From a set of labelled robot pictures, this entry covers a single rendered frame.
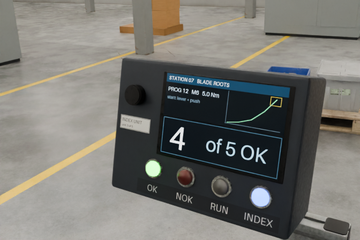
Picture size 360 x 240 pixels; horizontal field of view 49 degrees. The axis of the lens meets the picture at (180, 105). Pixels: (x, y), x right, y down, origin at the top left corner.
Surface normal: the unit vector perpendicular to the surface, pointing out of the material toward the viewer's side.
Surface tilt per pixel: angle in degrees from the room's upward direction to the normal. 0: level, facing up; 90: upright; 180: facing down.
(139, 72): 75
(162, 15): 90
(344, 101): 95
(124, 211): 0
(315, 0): 90
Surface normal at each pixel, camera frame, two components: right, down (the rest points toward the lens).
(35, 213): -0.03, -0.94
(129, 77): -0.50, 0.05
